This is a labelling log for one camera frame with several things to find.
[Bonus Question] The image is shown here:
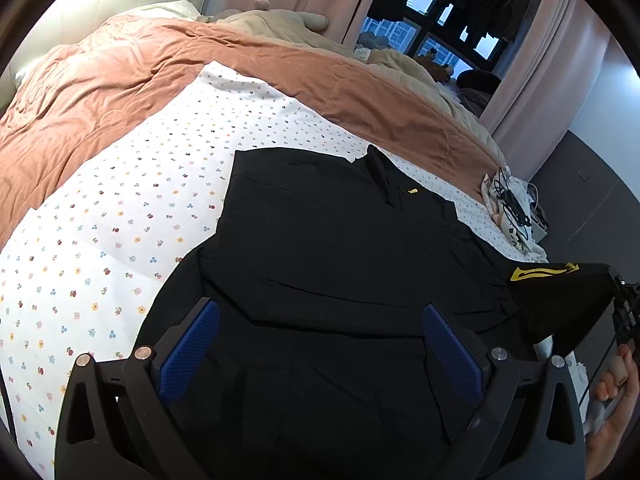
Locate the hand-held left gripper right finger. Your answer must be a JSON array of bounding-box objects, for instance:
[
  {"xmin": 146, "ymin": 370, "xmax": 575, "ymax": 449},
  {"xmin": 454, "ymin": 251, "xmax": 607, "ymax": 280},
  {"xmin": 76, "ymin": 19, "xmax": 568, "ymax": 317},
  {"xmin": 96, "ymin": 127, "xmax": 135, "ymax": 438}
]
[{"xmin": 420, "ymin": 303, "xmax": 586, "ymax": 480}]

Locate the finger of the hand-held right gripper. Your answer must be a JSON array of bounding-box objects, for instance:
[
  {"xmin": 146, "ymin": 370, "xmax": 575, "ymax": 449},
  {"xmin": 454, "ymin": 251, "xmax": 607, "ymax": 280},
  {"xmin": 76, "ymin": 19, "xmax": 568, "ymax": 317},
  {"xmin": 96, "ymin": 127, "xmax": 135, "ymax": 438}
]
[{"xmin": 608, "ymin": 265, "xmax": 640, "ymax": 349}]

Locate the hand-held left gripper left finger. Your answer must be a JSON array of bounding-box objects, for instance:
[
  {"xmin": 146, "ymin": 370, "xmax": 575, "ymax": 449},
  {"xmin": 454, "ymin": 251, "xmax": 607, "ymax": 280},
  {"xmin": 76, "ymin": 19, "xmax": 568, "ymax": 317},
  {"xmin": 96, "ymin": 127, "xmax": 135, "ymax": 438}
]
[{"xmin": 54, "ymin": 297, "xmax": 221, "ymax": 480}]

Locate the black garment with yellow trim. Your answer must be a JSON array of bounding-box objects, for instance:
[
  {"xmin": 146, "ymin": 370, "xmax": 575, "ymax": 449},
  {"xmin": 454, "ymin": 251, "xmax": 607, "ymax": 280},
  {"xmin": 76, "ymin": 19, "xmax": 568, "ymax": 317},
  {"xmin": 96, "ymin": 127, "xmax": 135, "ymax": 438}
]
[{"xmin": 132, "ymin": 144, "xmax": 622, "ymax": 480}]

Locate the person's right hand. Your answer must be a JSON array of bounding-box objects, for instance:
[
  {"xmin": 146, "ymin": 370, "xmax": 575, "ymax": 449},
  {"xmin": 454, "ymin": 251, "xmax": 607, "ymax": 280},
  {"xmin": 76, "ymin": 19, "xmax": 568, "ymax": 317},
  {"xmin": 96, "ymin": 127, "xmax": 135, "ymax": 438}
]
[{"xmin": 582, "ymin": 340, "xmax": 640, "ymax": 480}]

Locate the white floral bed sheet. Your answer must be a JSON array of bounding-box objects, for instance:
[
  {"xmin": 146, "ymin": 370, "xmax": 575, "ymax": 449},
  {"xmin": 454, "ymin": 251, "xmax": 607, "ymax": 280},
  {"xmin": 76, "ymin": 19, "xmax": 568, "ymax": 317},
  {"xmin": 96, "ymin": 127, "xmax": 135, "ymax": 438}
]
[{"xmin": 0, "ymin": 60, "xmax": 551, "ymax": 480}]

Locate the dark round cushion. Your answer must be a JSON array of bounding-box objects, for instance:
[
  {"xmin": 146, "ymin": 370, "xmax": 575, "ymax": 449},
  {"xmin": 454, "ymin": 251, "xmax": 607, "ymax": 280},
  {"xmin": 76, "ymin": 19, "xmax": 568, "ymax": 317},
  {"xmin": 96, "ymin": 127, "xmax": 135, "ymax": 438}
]
[{"xmin": 457, "ymin": 70, "xmax": 502, "ymax": 95}]

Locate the terracotta blanket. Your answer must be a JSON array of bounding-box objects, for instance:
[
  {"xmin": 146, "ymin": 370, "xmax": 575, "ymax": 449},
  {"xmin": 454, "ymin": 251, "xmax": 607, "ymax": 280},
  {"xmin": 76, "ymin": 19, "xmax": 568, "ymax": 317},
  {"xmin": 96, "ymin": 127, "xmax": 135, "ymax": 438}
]
[{"xmin": 0, "ymin": 12, "xmax": 507, "ymax": 251}]

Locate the brown plush toy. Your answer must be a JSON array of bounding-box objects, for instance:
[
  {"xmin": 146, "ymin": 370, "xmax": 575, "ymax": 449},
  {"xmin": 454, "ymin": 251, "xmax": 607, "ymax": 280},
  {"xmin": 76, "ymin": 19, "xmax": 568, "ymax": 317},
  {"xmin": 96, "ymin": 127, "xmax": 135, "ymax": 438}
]
[{"xmin": 416, "ymin": 48, "xmax": 452, "ymax": 82}]

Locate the beige duvet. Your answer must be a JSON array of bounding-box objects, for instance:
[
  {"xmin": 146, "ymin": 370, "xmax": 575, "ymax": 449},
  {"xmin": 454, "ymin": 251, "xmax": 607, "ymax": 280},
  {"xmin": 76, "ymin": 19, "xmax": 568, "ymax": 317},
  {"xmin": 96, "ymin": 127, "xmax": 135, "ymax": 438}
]
[{"xmin": 197, "ymin": 9, "xmax": 512, "ymax": 173}]

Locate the blue plush toy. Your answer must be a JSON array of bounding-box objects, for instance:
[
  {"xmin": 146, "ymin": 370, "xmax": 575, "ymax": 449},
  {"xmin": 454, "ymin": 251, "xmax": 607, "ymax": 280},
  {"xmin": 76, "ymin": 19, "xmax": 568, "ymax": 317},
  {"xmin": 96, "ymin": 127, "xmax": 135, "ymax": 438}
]
[{"xmin": 360, "ymin": 30, "xmax": 392, "ymax": 50}]

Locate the window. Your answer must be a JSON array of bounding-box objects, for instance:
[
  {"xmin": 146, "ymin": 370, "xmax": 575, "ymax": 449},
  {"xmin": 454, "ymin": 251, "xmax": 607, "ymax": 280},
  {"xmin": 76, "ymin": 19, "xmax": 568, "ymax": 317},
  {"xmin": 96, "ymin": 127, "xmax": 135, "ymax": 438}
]
[{"xmin": 359, "ymin": 0, "xmax": 547, "ymax": 83}]

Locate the white pillow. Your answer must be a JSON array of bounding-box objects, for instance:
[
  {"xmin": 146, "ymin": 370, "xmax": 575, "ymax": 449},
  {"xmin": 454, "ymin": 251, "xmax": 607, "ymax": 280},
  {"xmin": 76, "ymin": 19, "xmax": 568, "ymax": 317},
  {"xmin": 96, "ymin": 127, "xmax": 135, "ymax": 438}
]
[{"xmin": 122, "ymin": 0, "xmax": 202, "ymax": 20}]

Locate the grey plush toy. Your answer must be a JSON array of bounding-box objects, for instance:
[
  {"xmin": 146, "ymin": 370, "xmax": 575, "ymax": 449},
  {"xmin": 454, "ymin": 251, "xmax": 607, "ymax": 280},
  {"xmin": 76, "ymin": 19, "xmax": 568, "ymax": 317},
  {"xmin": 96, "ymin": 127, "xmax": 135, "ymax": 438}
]
[{"xmin": 251, "ymin": 0, "xmax": 331, "ymax": 32}]

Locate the pile of cloth and cables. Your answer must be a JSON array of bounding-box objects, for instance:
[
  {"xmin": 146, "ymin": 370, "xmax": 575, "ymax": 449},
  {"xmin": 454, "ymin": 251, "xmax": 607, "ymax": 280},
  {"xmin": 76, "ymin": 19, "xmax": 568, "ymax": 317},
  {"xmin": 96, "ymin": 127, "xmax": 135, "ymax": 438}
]
[{"xmin": 480, "ymin": 165, "xmax": 551, "ymax": 261}]

